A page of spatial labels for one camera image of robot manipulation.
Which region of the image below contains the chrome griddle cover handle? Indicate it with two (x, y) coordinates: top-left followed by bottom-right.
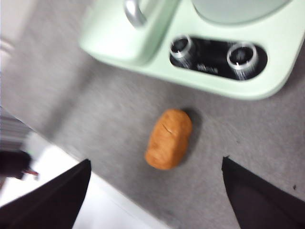
(123, 0), (147, 26)

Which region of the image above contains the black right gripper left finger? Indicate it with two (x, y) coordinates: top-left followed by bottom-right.
(0, 159), (92, 229)

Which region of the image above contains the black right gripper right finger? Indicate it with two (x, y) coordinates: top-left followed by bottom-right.
(221, 156), (305, 229)

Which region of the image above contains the grey ribbed panel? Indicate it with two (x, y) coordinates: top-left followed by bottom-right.
(0, 112), (32, 151)

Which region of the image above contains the black equipment with red wire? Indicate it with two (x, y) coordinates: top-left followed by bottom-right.
(0, 149), (39, 183)

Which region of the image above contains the brown potato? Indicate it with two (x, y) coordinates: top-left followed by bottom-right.
(144, 108), (193, 170)

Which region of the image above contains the mint green griddle cover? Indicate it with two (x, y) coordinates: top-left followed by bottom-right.
(78, 0), (180, 67)

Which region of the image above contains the mint green breakfast machine base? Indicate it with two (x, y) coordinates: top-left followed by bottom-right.
(78, 0), (305, 100)

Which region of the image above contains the silver control knob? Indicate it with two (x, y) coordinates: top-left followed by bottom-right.
(169, 35), (195, 68)
(226, 42), (258, 81)

